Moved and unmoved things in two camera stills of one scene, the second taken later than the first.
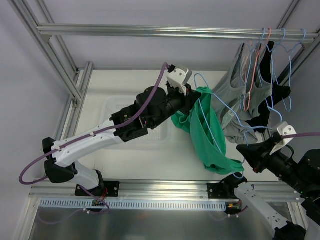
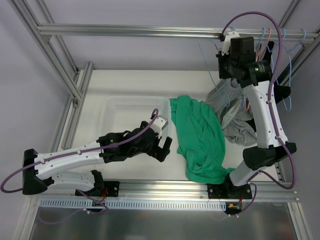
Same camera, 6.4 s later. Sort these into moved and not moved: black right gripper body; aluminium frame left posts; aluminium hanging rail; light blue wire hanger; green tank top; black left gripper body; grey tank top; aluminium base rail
Moved: light blue wire hanger; black right gripper body; green tank top; black left gripper body
Not moved: aluminium frame left posts; aluminium hanging rail; aluminium base rail; grey tank top
